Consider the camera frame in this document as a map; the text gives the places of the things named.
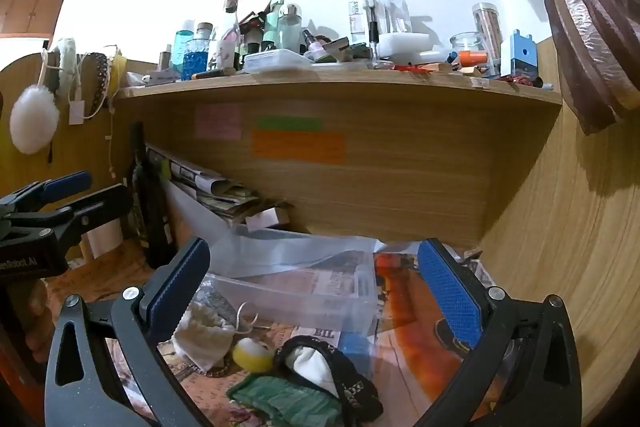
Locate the brown curtain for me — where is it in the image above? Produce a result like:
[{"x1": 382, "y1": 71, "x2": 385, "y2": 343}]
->
[{"x1": 450, "y1": 0, "x2": 640, "y2": 136}]

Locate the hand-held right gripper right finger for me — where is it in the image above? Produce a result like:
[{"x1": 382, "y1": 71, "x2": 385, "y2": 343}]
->
[{"x1": 395, "y1": 237, "x2": 583, "y2": 427}]

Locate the person's left hand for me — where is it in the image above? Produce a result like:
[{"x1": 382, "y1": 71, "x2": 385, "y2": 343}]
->
[{"x1": 22, "y1": 279, "x2": 56, "y2": 365}]

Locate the brown cosmetic tube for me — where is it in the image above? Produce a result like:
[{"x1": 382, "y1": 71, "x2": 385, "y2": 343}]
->
[{"x1": 192, "y1": 67, "x2": 236, "y2": 80}]

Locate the clear plastic sheet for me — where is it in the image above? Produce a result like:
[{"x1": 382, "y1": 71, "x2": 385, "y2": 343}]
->
[{"x1": 165, "y1": 179, "x2": 426, "y2": 282}]

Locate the yellow hanging item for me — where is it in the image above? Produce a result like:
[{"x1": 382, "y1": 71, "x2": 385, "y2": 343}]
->
[{"x1": 109, "y1": 48, "x2": 126, "y2": 96}]

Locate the patterned dark headband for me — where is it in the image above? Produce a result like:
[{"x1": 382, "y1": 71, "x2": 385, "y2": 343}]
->
[{"x1": 86, "y1": 52, "x2": 112, "y2": 120}]

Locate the clear corked glass bottle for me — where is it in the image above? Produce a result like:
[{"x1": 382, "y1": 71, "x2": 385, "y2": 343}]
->
[{"x1": 214, "y1": 0, "x2": 244, "y2": 70}]

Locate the black and white pouch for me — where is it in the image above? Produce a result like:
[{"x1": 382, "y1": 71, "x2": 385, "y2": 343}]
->
[{"x1": 272, "y1": 334, "x2": 385, "y2": 424}]

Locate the white cloth pouch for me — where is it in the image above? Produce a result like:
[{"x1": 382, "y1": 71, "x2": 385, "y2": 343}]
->
[{"x1": 172, "y1": 304, "x2": 237, "y2": 372}]

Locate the dark bead bracelet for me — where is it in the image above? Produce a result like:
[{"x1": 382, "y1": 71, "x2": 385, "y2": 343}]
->
[{"x1": 192, "y1": 354, "x2": 238, "y2": 379}]

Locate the white fluffy puff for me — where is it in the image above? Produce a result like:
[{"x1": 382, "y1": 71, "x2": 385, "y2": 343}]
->
[{"x1": 9, "y1": 83, "x2": 60, "y2": 156}]

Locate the clear tube of sticks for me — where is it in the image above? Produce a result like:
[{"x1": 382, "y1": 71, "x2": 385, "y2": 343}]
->
[{"x1": 472, "y1": 2, "x2": 504, "y2": 76}]

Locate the wooden shelf board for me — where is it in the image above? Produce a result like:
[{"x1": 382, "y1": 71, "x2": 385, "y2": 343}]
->
[{"x1": 115, "y1": 68, "x2": 564, "y2": 108}]

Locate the clear plastic box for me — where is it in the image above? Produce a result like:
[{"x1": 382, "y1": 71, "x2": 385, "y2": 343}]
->
[{"x1": 202, "y1": 251, "x2": 379, "y2": 334}]

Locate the white paper sheet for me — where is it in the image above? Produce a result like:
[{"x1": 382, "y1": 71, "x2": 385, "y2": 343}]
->
[{"x1": 87, "y1": 221, "x2": 124, "y2": 259}]

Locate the wooden cabinet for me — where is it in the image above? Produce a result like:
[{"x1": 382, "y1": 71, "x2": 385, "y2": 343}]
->
[{"x1": 0, "y1": 0, "x2": 64, "y2": 39}]

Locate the orange printed paper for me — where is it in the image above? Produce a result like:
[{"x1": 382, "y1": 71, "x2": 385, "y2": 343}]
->
[{"x1": 370, "y1": 251, "x2": 503, "y2": 413}]

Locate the dark glass bottle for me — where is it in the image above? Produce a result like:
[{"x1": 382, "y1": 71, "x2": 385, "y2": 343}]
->
[{"x1": 128, "y1": 122, "x2": 177, "y2": 269}]

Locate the blue liquid bottle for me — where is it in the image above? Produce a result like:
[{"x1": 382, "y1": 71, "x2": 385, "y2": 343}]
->
[{"x1": 182, "y1": 22, "x2": 211, "y2": 81}]

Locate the green knitted cloth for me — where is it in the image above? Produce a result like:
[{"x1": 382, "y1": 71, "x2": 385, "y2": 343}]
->
[{"x1": 226, "y1": 374, "x2": 343, "y2": 427}]

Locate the orange sticky note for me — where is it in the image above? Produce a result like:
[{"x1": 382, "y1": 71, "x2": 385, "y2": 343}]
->
[{"x1": 251, "y1": 130, "x2": 347, "y2": 166}]

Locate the blue small packet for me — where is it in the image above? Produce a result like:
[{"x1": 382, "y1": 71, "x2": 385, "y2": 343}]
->
[{"x1": 337, "y1": 333, "x2": 375, "y2": 380}]

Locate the pink sticky note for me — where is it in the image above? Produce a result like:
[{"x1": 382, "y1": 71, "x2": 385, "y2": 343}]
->
[{"x1": 195, "y1": 104, "x2": 243, "y2": 140}]

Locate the metal key ring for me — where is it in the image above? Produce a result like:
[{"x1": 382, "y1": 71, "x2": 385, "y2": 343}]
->
[{"x1": 235, "y1": 302, "x2": 261, "y2": 334}]

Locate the clear flat plastic case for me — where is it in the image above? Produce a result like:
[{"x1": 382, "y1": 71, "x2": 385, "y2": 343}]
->
[{"x1": 243, "y1": 49, "x2": 314, "y2": 74}]

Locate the stack of newspapers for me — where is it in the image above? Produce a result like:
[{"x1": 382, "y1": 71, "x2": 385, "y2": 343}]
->
[{"x1": 145, "y1": 143, "x2": 293, "y2": 228}]

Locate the green pump bottle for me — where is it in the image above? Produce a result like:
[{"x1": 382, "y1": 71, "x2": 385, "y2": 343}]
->
[{"x1": 262, "y1": 0, "x2": 290, "y2": 52}]

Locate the clear pale bottle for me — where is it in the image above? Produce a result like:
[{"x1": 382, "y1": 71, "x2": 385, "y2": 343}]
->
[{"x1": 277, "y1": 3, "x2": 304, "y2": 52}]

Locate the blue pencil sharpener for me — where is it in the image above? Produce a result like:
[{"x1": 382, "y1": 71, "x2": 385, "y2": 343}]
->
[{"x1": 507, "y1": 29, "x2": 539, "y2": 80}]

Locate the green sticky note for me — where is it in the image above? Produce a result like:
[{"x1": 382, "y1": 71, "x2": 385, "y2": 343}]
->
[{"x1": 257, "y1": 116, "x2": 324, "y2": 132}]

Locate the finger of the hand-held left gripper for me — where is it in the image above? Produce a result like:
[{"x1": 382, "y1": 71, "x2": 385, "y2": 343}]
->
[
  {"x1": 7, "y1": 183, "x2": 134, "y2": 260},
  {"x1": 0, "y1": 171, "x2": 94, "y2": 220}
]

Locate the teal plastic bottle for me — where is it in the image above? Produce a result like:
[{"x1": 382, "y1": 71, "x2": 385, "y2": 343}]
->
[{"x1": 172, "y1": 19, "x2": 196, "y2": 71}]

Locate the white fluffy headband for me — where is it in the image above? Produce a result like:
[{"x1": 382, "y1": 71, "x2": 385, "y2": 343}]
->
[{"x1": 54, "y1": 37, "x2": 84, "y2": 100}]

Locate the clear plastic packaging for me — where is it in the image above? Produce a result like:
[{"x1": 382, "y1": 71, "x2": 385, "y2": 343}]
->
[{"x1": 349, "y1": 0, "x2": 414, "y2": 46}]

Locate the yellow round sponge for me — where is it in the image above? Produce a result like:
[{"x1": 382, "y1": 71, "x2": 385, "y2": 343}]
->
[{"x1": 233, "y1": 338, "x2": 275, "y2": 374}]

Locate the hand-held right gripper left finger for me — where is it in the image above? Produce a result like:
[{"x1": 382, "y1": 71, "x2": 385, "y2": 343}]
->
[{"x1": 44, "y1": 237, "x2": 221, "y2": 427}]

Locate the white rectangular box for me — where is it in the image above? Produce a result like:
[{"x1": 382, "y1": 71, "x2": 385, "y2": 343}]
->
[{"x1": 375, "y1": 31, "x2": 437, "y2": 60}]

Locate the small pink bottle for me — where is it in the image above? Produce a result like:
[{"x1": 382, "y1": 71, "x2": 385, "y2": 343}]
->
[{"x1": 301, "y1": 29, "x2": 327, "y2": 63}]

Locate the glass jar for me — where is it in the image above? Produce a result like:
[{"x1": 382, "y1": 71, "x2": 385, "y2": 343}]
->
[{"x1": 449, "y1": 31, "x2": 489, "y2": 66}]

